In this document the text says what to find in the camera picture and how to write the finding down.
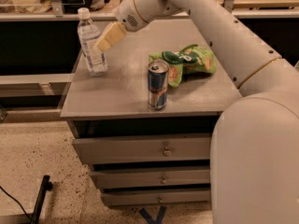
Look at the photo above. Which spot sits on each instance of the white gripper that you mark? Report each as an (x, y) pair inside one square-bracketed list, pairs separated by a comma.
[(128, 13)]

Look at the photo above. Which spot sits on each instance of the clear plastic water bottle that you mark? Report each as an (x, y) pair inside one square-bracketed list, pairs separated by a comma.
[(88, 34)]

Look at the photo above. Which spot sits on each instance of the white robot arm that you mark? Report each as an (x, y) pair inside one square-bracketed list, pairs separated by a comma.
[(254, 157)]

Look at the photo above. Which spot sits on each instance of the red bull can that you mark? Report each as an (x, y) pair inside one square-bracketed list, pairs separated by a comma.
[(157, 83)]

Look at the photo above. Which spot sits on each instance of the green chip bag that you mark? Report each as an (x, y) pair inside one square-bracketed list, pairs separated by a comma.
[(190, 60)]

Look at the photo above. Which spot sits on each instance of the grey drawer cabinet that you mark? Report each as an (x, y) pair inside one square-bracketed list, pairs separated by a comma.
[(116, 104)]

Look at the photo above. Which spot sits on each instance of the top grey drawer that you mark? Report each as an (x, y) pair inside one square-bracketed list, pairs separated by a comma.
[(129, 149)]

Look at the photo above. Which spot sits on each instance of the grey drawer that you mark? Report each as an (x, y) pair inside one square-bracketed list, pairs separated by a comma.
[(129, 149), (155, 197), (153, 177)]

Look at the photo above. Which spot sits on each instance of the middle grey drawer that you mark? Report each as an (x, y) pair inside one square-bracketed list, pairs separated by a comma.
[(153, 177)]

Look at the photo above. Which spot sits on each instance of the black stand leg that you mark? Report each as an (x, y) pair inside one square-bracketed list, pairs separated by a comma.
[(46, 185)]

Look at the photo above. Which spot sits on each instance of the bottom grey drawer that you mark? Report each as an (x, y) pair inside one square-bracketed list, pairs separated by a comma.
[(155, 197)]

